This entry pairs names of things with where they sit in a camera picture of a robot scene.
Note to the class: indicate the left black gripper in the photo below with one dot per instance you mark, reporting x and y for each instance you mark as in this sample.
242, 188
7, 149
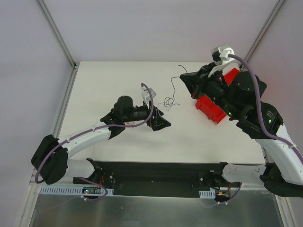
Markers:
153, 119

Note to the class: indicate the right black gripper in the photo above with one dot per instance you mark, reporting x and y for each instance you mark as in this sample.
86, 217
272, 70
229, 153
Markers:
199, 82

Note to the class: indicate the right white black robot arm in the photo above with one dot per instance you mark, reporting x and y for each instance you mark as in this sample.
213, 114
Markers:
282, 172

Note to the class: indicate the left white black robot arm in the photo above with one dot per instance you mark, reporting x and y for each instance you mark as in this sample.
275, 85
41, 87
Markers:
53, 157

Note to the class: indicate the red plastic bin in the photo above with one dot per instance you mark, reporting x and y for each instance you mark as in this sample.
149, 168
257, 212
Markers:
205, 105

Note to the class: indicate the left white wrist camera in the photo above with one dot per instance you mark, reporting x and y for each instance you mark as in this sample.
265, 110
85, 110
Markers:
147, 94

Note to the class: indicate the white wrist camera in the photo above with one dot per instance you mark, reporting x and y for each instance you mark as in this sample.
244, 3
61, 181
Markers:
147, 94
221, 58

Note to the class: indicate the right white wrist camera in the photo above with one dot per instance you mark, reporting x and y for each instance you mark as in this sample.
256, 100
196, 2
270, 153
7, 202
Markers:
221, 58

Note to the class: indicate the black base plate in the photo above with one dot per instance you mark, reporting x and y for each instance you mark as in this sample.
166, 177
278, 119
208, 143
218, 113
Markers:
183, 180

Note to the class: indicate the right white cable duct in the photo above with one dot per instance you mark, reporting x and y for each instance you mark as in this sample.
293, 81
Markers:
210, 194

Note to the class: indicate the white cable duct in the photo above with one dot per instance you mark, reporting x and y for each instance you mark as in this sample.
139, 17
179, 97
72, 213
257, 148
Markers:
210, 194
72, 190

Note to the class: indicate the left aluminium frame post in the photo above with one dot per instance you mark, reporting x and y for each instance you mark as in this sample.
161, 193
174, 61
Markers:
56, 32

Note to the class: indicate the aluminium frame post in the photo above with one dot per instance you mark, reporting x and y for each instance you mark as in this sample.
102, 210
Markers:
56, 32
265, 28

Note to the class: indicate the right aluminium frame post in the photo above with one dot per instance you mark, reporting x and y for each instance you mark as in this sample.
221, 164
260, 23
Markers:
265, 28

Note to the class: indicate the left white cable duct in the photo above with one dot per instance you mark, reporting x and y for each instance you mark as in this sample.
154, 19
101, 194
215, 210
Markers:
72, 190

